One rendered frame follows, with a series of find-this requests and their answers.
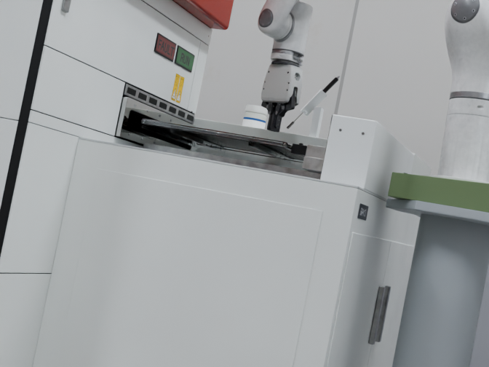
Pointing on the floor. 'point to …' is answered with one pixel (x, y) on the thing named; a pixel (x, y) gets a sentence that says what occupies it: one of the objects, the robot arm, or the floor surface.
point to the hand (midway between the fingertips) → (274, 123)
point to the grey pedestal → (442, 285)
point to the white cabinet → (220, 268)
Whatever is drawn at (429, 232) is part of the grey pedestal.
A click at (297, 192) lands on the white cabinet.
